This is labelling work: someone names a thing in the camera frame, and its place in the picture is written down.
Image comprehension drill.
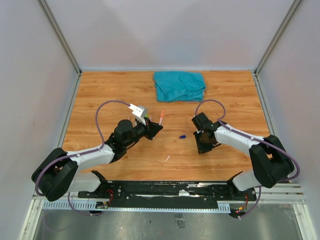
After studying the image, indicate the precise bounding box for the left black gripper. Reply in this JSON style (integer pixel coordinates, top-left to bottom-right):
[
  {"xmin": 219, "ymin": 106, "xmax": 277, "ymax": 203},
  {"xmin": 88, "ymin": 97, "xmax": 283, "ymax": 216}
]
[{"xmin": 124, "ymin": 117, "xmax": 163, "ymax": 148}]

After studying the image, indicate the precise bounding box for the orange pen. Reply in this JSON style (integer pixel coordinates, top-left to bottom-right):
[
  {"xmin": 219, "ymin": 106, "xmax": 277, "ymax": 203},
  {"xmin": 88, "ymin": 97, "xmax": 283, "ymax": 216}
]
[{"xmin": 159, "ymin": 109, "xmax": 165, "ymax": 126}]

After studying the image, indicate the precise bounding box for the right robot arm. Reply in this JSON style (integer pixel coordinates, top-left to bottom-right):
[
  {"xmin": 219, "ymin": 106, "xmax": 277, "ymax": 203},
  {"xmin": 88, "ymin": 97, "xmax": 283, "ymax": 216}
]
[{"xmin": 191, "ymin": 112, "xmax": 295, "ymax": 200}]

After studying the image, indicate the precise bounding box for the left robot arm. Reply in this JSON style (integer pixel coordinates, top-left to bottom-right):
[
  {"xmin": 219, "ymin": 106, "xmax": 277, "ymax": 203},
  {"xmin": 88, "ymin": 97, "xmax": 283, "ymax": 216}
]
[{"xmin": 31, "ymin": 117, "xmax": 163, "ymax": 202}]

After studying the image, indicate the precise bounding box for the teal folded cloth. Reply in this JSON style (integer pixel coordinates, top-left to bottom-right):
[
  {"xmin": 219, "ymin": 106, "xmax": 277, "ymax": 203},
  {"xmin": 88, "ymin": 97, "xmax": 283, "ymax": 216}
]
[{"xmin": 153, "ymin": 71, "xmax": 206, "ymax": 103}]

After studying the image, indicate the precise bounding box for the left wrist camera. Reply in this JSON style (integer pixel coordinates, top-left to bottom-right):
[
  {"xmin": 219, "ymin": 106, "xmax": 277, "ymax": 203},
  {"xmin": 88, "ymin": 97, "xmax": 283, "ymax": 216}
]
[{"xmin": 128, "ymin": 103, "xmax": 148, "ymax": 125}]

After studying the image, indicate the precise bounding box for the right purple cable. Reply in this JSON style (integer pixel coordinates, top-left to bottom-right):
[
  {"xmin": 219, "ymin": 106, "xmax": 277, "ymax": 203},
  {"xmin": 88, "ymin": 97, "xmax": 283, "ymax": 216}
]
[{"xmin": 194, "ymin": 99, "xmax": 301, "ymax": 218}]

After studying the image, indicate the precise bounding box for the purple cable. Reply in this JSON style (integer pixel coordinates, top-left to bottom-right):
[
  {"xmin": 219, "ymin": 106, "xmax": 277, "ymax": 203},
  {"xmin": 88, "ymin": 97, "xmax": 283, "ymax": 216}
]
[
  {"xmin": 34, "ymin": 100, "xmax": 131, "ymax": 196},
  {"xmin": 194, "ymin": 99, "xmax": 301, "ymax": 218}
]

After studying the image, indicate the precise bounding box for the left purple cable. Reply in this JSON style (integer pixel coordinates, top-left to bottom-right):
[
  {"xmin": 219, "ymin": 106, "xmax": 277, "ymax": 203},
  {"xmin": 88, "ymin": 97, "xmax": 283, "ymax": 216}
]
[{"xmin": 34, "ymin": 100, "xmax": 131, "ymax": 196}]

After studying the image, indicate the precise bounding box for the grey slotted cable duct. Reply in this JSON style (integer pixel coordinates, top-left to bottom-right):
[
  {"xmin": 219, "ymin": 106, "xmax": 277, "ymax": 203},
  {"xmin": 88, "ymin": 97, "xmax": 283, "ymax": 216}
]
[{"xmin": 42, "ymin": 200, "xmax": 231, "ymax": 213}]

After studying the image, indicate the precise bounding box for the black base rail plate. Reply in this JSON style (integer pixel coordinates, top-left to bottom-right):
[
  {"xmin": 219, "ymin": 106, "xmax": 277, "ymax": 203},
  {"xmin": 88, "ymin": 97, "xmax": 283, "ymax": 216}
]
[{"xmin": 78, "ymin": 180, "xmax": 257, "ymax": 209}]

